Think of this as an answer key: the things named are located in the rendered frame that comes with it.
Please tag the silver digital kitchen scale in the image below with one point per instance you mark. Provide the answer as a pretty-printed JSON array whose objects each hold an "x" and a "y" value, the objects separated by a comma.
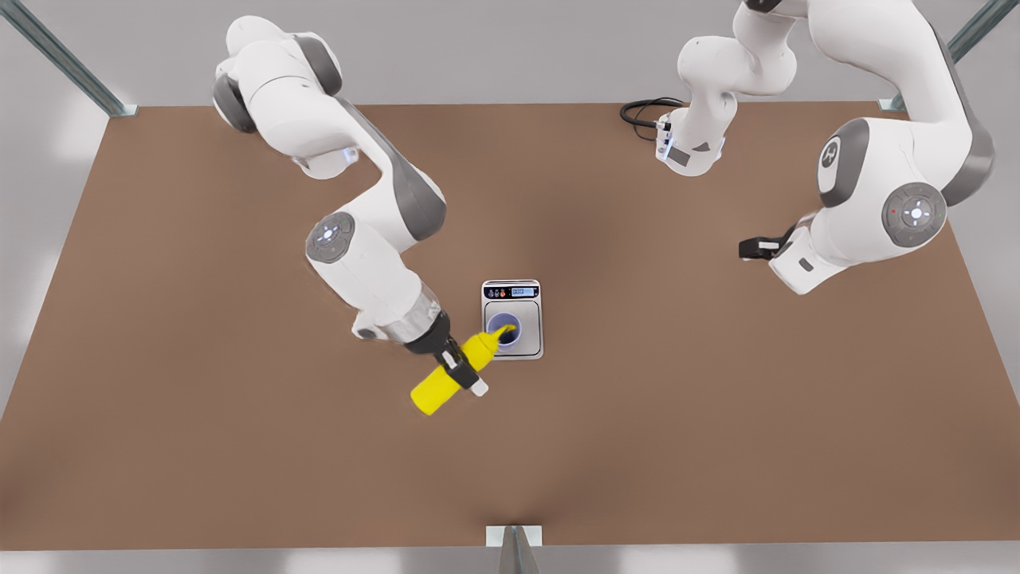
[{"x": 526, "y": 319}]

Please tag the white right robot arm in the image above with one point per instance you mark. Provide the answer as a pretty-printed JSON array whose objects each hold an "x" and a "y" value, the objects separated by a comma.
[{"x": 358, "y": 255}]

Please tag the yellow sauce bottle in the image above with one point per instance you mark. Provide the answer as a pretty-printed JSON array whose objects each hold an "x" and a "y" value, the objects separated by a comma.
[{"x": 434, "y": 391}]

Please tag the silver frame post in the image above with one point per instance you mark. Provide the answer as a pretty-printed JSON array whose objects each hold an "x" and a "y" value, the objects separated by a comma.
[
  {"x": 64, "y": 60},
  {"x": 515, "y": 550},
  {"x": 964, "y": 40}
]

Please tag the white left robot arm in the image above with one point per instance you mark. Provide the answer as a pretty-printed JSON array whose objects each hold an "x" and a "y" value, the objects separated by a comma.
[{"x": 892, "y": 159}]

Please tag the blue-purple cup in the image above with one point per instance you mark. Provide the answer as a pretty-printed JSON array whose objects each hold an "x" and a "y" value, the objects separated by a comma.
[{"x": 505, "y": 322}]

